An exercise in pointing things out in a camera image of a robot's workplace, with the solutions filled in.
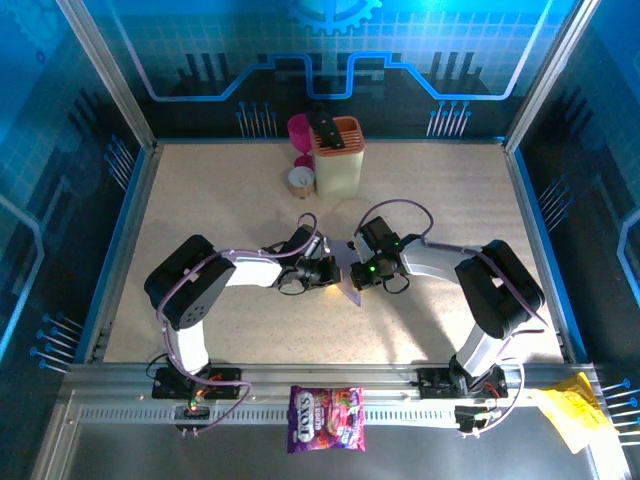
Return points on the aluminium front rail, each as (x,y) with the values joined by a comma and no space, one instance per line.
(325,372)

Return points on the left aluminium frame post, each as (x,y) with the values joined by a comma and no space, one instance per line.
(109,75)

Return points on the aluminium side rail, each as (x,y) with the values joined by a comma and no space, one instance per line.
(129,235)
(532,235)

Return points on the beige knife block orange top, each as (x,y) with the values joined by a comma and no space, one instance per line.
(340,175)

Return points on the left aluminium side rail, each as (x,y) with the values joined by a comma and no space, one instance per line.
(129,235)

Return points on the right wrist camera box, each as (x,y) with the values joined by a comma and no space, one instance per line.
(359,251)

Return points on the small tan can white lid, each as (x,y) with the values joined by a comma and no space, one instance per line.
(301,182)

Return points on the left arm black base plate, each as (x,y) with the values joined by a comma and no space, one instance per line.
(225,385)

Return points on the aluminium frame post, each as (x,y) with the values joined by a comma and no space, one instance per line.
(109,75)
(547,75)

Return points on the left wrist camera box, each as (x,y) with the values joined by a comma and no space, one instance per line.
(325,245)

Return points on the purple candy bag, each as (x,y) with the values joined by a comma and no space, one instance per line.
(325,420)

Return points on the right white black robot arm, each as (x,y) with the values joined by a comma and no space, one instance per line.
(500,290)

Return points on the right aluminium side rail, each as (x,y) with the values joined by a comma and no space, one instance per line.
(532,235)

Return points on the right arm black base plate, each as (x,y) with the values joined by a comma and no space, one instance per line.
(435,385)

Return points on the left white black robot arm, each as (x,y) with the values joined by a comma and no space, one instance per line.
(190,280)

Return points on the pink plastic goblet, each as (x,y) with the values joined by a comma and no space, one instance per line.
(299,132)

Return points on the right aluminium frame post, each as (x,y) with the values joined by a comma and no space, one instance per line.
(547,75)

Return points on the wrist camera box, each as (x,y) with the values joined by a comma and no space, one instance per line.
(325,245)
(359,251)

